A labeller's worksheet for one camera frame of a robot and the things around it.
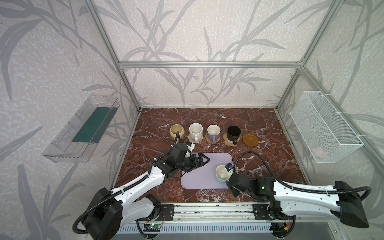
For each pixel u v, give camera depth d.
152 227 0.72
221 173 0.83
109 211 0.39
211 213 0.75
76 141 0.63
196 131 1.01
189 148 0.76
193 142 0.99
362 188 0.43
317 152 0.73
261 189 0.54
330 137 0.61
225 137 1.02
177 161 0.62
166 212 0.73
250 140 1.02
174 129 0.99
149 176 0.52
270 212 0.65
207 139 1.01
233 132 0.95
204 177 0.87
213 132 1.02
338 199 0.43
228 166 0.69
